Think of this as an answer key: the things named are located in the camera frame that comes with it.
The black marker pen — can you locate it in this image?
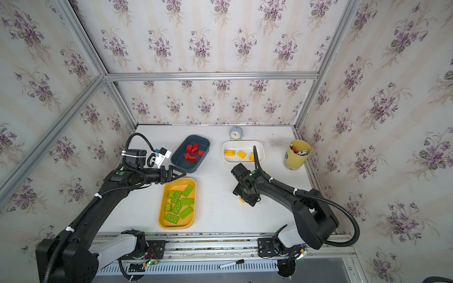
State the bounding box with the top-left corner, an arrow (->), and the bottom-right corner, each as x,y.
218,259 -> 245,269

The green lego brick top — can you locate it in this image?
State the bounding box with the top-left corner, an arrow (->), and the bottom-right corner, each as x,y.
180,198 -> 195,206

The yellow plastic tray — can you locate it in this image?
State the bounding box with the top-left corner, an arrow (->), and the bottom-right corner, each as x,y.
158,178 -> 197,229

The yellow pen cup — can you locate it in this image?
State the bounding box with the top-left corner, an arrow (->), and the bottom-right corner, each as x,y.
284,140 -> 316,171

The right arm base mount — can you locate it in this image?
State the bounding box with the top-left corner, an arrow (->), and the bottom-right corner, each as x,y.
257,237 -> 283,259

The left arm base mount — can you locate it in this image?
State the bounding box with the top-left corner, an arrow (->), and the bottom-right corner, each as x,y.
122,240 -> 167,261

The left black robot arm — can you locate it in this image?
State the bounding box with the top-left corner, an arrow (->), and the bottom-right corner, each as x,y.
35,133 -> 186,283

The dark teal plastic bin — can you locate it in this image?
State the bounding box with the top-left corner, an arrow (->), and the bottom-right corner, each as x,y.
171,134 -> 211,173

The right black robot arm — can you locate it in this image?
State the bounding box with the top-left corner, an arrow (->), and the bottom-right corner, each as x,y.
231,147 -> 361,251

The light blue desk clock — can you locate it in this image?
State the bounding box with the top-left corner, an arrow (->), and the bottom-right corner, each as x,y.
230,126 -> 244,141

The white plastic bin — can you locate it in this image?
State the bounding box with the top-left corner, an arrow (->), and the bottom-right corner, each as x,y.
222,140 -> 265,163

